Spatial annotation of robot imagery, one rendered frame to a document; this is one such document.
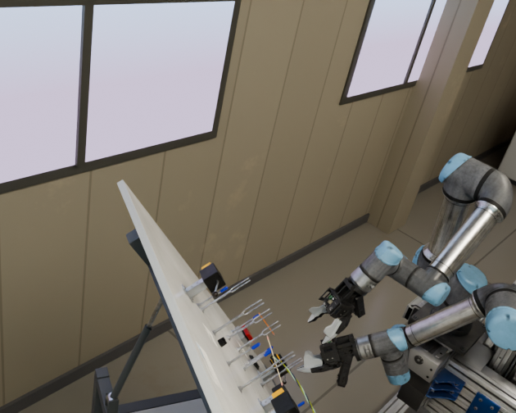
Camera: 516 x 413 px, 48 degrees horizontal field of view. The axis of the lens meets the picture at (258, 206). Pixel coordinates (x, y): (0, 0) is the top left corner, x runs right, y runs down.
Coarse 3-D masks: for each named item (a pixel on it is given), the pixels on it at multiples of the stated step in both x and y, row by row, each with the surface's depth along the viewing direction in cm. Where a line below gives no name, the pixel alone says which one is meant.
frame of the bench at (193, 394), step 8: (184, 392) 209; (192, 392) 209; (144, 400) 202; (152, 400) 203; (160, 400) 204; (168, 400) 204; (176, 400) 205; (184, 400) 206; (120, 408) 197; (128, 408) 198; (136, 408) 199; (144, 408) 199
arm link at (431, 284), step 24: (480, 192) 180; (504, 192) 176; (480, 216) 175; (504, 216) 176; (456, 240) 173; (480, 240) 174; (432, 264) 172; (456, 264) 171; (408, 288) 174; (432, 288) 167
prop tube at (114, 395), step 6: (144, 330) 160; (150, 330) 161; (144, 336) 161; (138, 342) 162; (144, 342) 162; (138, 348) 163; (132, 354) 164; (138, 354) 164; (132, 360) 164; (126, 366) 166; (132, 366) 166; (126, 372) 166; (120, 378) 167; (126, 378) 168; (120, 384) 168; (114, 390) 169; (120, 390) 170; (108, 396) 171; (114, 396) 170
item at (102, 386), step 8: (104, 368) 185; (96, 376) 183; (104, 376) 183; (96, 384) 184; (104, 384) 180; (96, 392) 185; (104, 392) 178; (96, 400) 187; (104, 400) 175; (112, 400) 170; (96, 408) 189; (104, 408) 173; (112, 408) 171
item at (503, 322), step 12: (504, 288) 174; (492, 300) 172; (504, 300) 169; (492, 312) 167; (504, 312) 164; (492, 324) 165; (504, 324) 163; (492, 336) 166; (504, 336) 165; (504, 348) 166
